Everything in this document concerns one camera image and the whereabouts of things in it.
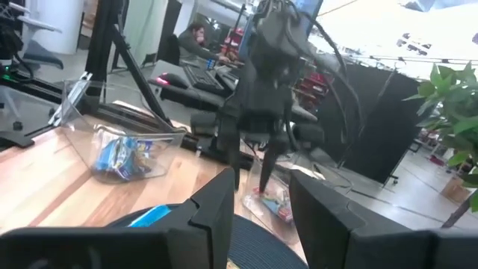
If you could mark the computer monitor blue screen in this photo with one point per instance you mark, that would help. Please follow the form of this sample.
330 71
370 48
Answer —
311 11

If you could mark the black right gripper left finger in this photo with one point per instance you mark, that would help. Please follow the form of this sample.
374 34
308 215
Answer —
201 239

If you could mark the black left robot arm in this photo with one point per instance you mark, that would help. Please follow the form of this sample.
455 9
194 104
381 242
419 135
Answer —
276 33

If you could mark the round dark blue woven mat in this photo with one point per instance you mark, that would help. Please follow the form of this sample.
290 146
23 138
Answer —
261 246

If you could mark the black partition panel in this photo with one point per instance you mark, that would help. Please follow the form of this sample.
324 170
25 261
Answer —
381 123

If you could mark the black keyboard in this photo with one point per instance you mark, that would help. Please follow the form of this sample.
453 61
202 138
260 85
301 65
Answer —
203 79

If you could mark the clear plastic bin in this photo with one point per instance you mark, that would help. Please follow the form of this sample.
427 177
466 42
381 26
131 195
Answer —
254 213
74 123

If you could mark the green plant in black pot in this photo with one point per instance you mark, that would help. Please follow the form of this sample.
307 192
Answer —
448 112

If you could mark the brown cardboard box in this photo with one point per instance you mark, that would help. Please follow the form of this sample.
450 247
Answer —
453 190

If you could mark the white cylindrical column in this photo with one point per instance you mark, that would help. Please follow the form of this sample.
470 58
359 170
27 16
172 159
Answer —
59 26

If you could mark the grey office chair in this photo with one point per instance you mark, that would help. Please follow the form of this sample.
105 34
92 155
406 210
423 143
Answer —
41 54

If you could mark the person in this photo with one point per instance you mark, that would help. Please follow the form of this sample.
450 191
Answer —
190 43

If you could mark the red storage shelf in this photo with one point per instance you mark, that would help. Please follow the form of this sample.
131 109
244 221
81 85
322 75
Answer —
315 84

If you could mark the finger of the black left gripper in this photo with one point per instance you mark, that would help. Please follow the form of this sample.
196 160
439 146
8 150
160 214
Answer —
234 160
270 160

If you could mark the black computer mouse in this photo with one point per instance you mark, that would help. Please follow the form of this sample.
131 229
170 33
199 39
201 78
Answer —
173 80

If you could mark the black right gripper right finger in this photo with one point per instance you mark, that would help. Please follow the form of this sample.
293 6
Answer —
321 231

